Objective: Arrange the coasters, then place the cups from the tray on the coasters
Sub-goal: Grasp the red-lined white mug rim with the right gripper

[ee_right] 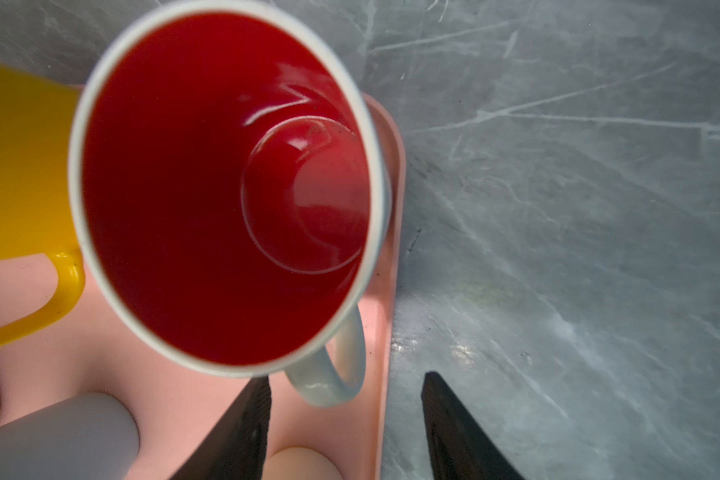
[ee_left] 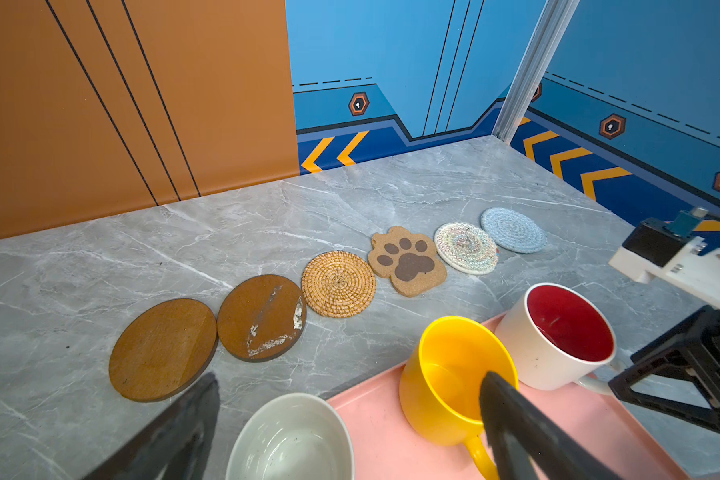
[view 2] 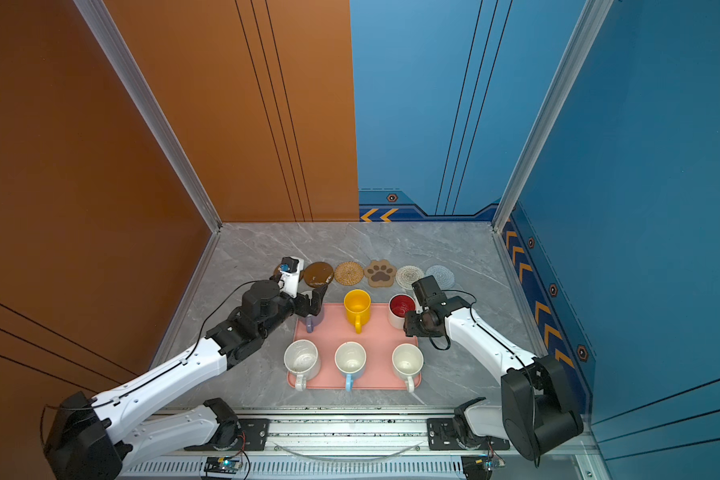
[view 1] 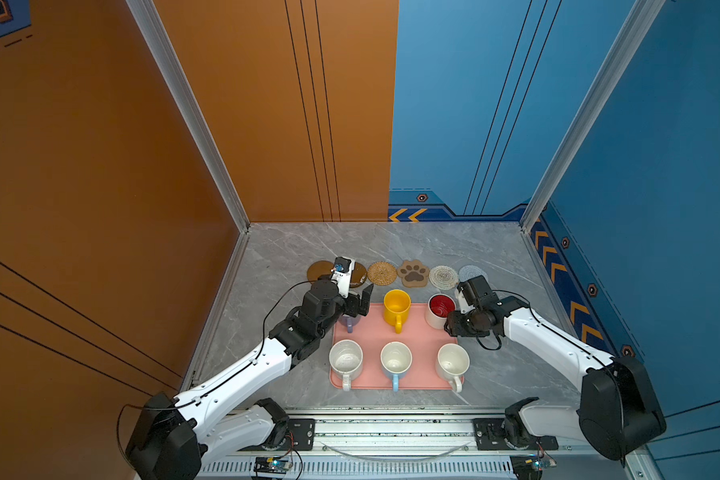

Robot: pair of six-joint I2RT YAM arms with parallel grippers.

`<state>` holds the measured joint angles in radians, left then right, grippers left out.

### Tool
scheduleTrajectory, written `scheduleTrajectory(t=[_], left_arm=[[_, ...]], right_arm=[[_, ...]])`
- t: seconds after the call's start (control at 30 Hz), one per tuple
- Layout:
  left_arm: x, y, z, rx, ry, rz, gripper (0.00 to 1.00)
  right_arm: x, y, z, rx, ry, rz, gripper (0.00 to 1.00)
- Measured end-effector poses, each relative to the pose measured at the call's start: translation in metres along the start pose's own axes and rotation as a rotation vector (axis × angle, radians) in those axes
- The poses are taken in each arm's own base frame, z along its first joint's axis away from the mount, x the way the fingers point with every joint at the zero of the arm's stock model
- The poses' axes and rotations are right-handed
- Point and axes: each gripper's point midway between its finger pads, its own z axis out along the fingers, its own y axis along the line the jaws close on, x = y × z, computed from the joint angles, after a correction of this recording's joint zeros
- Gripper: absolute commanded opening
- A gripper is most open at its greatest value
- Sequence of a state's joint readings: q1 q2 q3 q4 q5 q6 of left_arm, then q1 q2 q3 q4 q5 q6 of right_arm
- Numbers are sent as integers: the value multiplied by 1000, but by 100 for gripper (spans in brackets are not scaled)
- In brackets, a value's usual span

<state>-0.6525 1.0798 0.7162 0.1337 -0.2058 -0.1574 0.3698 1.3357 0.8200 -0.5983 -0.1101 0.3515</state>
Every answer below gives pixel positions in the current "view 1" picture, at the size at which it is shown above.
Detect white mug blue handle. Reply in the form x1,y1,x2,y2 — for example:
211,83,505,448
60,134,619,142
380,341,413,392

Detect woven rattan round coaster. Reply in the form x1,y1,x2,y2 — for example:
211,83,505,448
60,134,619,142
367,261,398,286

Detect white mug red inside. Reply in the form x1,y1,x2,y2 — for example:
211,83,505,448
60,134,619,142
425,294,456,330

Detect left green circuit board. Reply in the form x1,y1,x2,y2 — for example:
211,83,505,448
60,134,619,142
252,457,294,480

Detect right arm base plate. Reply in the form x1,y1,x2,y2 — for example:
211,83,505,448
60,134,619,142
472,417,559,451

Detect matte brown wooden coaster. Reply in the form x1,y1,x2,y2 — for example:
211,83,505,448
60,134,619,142
306,260,334,283

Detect right circuit board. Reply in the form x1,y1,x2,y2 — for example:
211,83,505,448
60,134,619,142
510,456,557,480

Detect glossy dark wooden coaster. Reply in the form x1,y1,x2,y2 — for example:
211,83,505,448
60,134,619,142
350,262,367,288

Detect aluminium corner post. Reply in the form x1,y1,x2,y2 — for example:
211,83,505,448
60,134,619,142
126,0,250,234
519,0,665,234

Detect light blue woven coaster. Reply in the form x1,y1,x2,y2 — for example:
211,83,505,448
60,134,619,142
458,265,487,282

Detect left aluminium corner post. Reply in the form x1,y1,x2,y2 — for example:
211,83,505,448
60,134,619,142
126,0,250,234

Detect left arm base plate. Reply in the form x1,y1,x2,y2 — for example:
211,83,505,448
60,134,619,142
243,418,316,452

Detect cork paw print coaster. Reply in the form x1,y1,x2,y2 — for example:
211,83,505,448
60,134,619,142
397,260,430,288

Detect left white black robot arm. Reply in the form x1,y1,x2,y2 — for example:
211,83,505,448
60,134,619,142
118,278,373,479

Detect right aluminium corner post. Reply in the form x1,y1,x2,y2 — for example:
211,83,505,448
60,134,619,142
519,0,665,234

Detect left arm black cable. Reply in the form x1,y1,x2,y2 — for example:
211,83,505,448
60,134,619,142
115,278,313,469

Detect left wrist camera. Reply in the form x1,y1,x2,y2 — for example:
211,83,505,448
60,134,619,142
331,256,356,298

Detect white rainbow stitched coaster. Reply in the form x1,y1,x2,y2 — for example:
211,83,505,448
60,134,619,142
429,265,459,291

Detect pink rectangular tray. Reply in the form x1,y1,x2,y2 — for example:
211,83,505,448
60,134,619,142
329,303,470,392

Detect yellow mug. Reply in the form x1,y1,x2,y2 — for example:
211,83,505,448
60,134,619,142
383,289,412,334

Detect purple mug white inside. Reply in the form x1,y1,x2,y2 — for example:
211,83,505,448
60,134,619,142
338,315,362,334

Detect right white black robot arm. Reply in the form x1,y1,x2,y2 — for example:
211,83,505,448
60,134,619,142
444,276,667,461

